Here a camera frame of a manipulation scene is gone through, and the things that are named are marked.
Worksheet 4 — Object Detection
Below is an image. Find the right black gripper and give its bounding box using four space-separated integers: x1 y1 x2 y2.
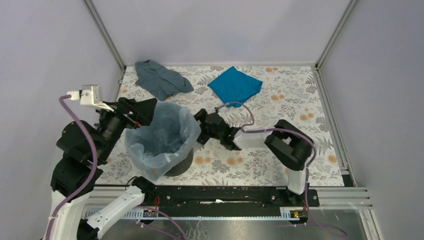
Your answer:
181 108 222 145

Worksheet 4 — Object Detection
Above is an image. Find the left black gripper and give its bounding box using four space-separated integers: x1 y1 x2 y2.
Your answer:
96 95 159 161

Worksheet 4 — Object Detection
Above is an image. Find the light blue trash bag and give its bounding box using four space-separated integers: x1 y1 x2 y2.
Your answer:
125 101 201 181

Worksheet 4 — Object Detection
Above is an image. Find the black ribbed trash bin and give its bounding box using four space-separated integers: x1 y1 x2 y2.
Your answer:
164 149 194 177

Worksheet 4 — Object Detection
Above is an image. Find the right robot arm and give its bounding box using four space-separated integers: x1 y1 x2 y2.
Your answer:
194 109 316 206

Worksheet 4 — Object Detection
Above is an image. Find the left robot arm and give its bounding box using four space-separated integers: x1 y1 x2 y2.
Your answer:
44 94 158 240

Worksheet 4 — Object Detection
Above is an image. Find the grey-blue cloth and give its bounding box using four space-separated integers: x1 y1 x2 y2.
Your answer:
134 60 194 101

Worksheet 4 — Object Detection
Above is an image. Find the bright blue cloth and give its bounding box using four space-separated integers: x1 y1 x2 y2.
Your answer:
208 66 263 108

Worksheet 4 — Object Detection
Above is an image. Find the floral table mat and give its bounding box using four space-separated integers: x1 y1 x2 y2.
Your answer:
96 65 345 187

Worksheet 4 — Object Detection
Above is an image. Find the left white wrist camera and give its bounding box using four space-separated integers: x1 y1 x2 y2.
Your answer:
67 84 115 112

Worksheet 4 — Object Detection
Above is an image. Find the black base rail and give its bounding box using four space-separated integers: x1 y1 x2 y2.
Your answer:
130 177 320 212

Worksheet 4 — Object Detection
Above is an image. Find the white slotted cable duct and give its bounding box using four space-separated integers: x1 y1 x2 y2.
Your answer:
86 206 308 221

